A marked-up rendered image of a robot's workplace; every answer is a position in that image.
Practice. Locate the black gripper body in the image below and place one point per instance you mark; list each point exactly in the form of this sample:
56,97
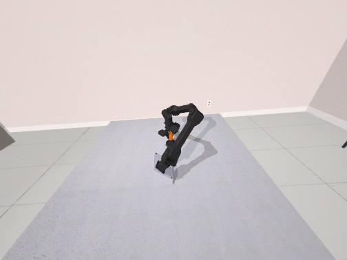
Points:
165,132

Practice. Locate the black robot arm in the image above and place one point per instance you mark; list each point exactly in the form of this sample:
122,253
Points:
173,151

